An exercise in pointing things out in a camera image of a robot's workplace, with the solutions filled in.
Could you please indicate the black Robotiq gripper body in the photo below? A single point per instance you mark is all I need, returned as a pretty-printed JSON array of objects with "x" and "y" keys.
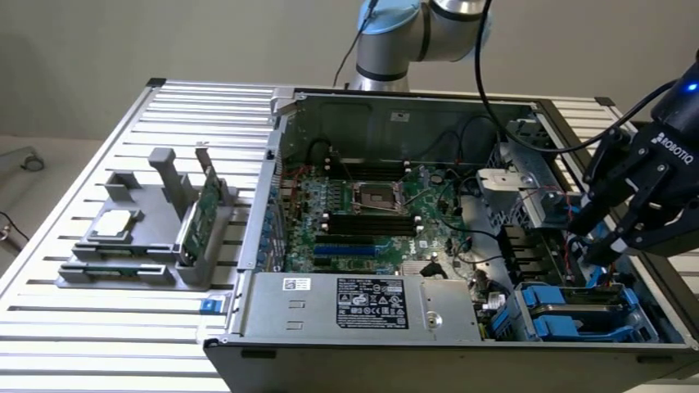
[{"x": 674, "y": 123}]

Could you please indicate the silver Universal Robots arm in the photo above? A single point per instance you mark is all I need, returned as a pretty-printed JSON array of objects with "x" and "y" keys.
[{"x": 393, "y": 53}]

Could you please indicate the disk in blue carrier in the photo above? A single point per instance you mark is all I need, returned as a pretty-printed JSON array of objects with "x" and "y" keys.
[{"x": 551, "y": 294}]

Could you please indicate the black table corner cap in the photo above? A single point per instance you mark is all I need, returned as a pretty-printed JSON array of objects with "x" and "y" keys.
[
  {"x": 155, "y": 82},
  {"x": 605, "y": 101}
]

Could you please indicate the silver metal drive cage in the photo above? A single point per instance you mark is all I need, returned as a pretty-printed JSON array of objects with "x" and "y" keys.
[{"x": 507, "y": 192}]

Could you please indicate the silver optical drive bay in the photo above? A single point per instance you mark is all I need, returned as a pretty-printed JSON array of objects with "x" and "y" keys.
[{"x": 527, "y": 139}]

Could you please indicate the green motherboard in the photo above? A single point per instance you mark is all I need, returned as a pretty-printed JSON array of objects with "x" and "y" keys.
[{"x": 437, "y": 229}]

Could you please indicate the socket locking lever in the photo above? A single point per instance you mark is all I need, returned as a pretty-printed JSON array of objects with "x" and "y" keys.
[{"x": 418, "y": 197}]

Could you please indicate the blue drive caddies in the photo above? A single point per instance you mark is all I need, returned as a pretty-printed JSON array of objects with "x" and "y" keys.
[{"x": 519, "y": 323}]

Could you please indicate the silver chipset heat sink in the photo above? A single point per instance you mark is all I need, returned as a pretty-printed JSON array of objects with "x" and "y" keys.
[{"x": 418, "y": 270}]

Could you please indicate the CPU socket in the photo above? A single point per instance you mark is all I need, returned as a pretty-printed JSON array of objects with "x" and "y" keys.
[{"x": 378, "y": 198}]

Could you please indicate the black RAM slot bank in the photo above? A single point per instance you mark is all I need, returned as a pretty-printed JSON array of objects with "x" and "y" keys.
[{"x": 371, "y": 168}]

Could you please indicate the black RAM slot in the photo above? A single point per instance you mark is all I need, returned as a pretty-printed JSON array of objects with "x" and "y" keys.
[
  {"x": 371, "y": 232},
  {"x": 371, "y": 221},
  {"x": 371, "y": 216},
  {"x": 371, "y": 227}
]

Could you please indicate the black expansion slot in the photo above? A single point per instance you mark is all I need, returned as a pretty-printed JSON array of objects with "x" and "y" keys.
[{"x": 347, "y": 239}]

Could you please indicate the blue expansion slot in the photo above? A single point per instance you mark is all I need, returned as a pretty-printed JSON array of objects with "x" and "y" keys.
[{"x": 345, "y": 249}]

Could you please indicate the open black PC case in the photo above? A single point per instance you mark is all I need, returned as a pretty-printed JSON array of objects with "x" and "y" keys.
[{"x": 382, "y": 368}]

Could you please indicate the grey power supply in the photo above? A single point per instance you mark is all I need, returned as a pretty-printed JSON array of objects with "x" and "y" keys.
[{"x": 317, "y": 311}]

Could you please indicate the green graphics card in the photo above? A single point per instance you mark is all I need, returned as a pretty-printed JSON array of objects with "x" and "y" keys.
[{"x": 204, "y": 217}]

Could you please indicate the blue case latch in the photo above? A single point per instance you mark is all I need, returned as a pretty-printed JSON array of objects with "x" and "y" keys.
[{"x": 213, "y": 306}]

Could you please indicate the grey parts rack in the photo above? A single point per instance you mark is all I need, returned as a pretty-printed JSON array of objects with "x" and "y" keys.
[{"x": 147, "y": 229}]

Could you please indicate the silver CPU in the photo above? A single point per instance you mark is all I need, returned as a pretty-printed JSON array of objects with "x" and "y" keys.
[{"x": 116, "y": 224}]

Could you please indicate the green RAM stick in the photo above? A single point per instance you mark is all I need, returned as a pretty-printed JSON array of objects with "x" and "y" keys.
[
  {"x": 110, "y": 270},
  {"x": 118, "y": 250}
]

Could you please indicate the grey caster wheel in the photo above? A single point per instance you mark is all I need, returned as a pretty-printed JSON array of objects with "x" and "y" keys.
[{"x": 32, "y": 163}]

